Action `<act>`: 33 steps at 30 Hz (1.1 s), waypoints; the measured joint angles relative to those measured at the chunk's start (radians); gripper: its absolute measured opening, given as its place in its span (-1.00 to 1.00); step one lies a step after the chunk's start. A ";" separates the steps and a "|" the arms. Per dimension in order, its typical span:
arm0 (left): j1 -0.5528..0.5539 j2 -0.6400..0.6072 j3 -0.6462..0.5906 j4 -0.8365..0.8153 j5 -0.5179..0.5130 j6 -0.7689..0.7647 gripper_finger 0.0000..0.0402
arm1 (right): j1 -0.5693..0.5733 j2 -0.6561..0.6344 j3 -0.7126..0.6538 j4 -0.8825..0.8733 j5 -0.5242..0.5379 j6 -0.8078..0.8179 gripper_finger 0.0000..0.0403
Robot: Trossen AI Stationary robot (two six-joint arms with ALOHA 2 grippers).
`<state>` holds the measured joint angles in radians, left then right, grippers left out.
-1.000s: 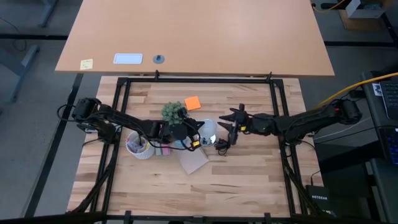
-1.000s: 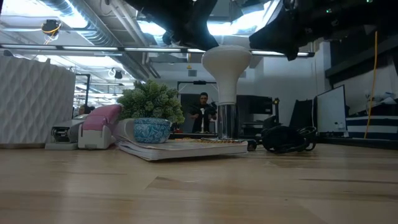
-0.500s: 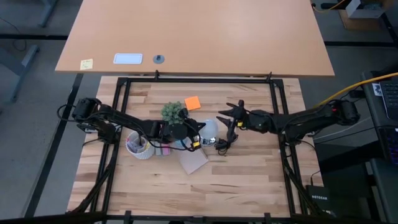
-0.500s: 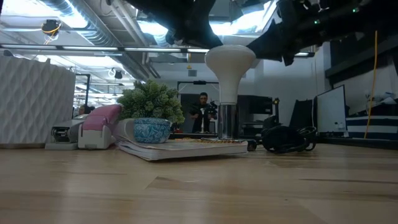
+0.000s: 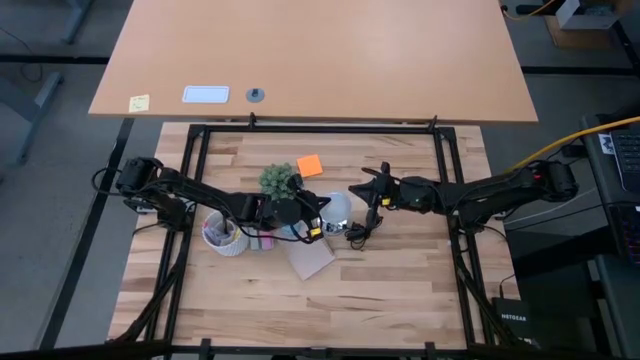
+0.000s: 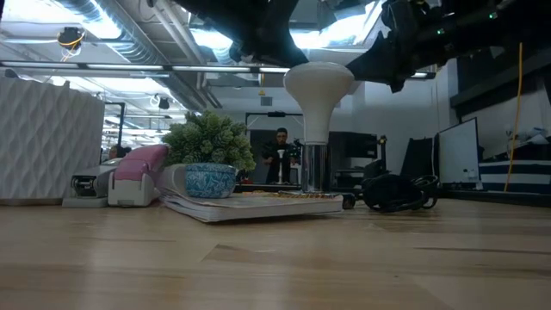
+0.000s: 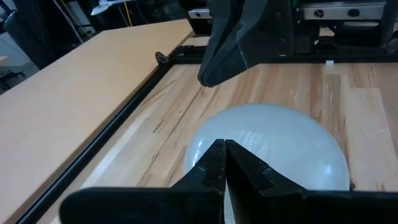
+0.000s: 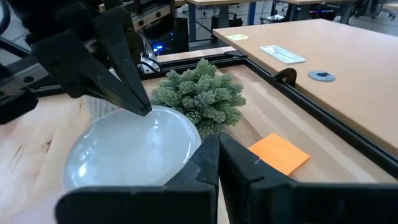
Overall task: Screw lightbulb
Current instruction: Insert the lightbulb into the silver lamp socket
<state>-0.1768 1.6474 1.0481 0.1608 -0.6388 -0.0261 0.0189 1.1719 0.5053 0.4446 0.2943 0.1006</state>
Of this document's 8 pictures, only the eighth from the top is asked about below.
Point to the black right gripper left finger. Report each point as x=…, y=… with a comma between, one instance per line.
x=140, y=205

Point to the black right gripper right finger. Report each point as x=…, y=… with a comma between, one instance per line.
x=295, y=205

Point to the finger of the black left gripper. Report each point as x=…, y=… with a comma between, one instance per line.
x=74, y=65
x=124, y=46

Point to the white reflector lightbulb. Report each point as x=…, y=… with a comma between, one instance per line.
x=130, y=149

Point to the white textured pen cup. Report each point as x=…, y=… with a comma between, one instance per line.
x=99, y=107

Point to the orange sticky note pad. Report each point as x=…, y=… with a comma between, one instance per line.
x=278, y=154

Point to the green artificial potted plant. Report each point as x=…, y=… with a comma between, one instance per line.
x=202, y=96

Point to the long beige background desk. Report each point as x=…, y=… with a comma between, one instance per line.
x=217, y=1

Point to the yellow sticky note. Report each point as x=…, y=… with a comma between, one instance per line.
x=237, y=37

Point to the white rectangular card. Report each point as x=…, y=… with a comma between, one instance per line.
x=282, y=54

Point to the black aluminium table frame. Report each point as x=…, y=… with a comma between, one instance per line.
x=326, y=118

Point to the black frame clamp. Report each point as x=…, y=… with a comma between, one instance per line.
x=287, y=74

